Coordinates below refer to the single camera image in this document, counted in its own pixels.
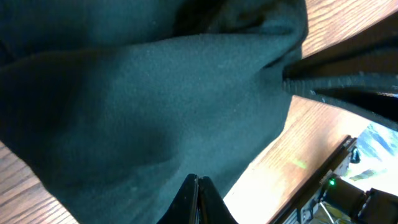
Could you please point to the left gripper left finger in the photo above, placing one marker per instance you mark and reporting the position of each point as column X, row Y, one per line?
column 183, row 209

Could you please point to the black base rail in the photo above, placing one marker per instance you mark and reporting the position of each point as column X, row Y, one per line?
column 303, row 205

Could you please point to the black t-shirt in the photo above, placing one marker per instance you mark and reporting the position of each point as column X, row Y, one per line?
column 112, row 103

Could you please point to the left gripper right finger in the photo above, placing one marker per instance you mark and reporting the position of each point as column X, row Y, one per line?
column 211, row 207

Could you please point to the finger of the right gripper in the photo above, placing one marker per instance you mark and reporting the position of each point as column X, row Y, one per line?
column 361, row 53
column 370, row 95

